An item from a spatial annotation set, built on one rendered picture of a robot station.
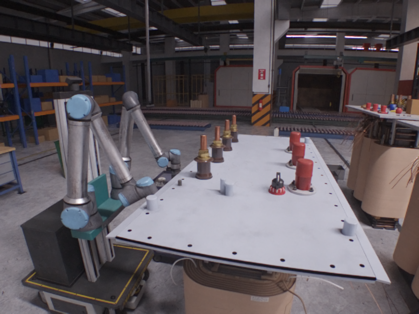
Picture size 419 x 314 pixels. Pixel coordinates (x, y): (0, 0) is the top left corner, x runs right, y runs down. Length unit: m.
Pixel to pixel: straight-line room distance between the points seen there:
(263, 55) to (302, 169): 10.76
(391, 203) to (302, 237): 3.01
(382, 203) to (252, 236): 3.05
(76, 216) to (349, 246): 1.28
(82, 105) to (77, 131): 0.14
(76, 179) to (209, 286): 0.87
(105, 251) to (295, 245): 1.87
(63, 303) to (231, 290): 1.61
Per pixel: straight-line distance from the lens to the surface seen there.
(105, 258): 2.42
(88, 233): 1.71
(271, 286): 1.03
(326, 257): 0.73
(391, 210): 3.79
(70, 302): 2.27
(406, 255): 2.84
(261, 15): 12.03
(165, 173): 2.70
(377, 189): 3.63
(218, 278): 1.04
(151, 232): 0.79
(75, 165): 1.40
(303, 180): 1.06
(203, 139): 1.12
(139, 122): 1.97
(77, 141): 1.37
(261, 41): 11.78
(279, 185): 1.03
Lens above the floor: 1.79
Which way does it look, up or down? 16 degrees down
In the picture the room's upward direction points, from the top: straight up
